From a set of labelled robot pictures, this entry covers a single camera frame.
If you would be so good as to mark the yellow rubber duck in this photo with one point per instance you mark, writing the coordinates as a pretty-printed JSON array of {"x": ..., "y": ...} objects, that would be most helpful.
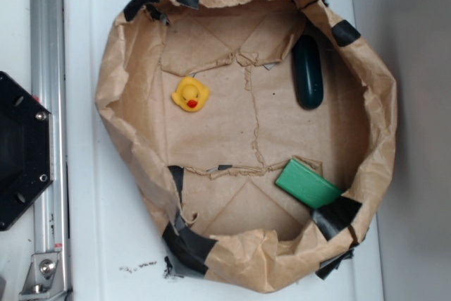
[{"x": 190, "y": 94}]

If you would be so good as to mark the brown paper bag tray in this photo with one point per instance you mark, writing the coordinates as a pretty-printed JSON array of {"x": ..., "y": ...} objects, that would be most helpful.
[{"x": 208, "y": 178}]

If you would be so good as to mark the dark green oblong capsule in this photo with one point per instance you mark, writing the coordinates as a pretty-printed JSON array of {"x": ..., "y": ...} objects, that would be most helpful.
[{"x": 307, "y": 72}]

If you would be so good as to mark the green rectangular block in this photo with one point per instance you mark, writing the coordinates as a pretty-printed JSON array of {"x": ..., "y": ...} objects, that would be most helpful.
[{"x": 307, "y": 186}]

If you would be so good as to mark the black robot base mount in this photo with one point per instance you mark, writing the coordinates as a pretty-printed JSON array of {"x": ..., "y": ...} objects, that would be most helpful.
[{"x": 25, "y": 150}]

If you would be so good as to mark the aluminium extrusion rail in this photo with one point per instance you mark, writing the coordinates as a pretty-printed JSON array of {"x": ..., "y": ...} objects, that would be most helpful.
[{"x": 51, "y": 209}]

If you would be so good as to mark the metal corner bracket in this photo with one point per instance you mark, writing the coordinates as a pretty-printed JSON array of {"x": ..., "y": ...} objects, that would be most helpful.
[{"x": 44, "y": 278}]

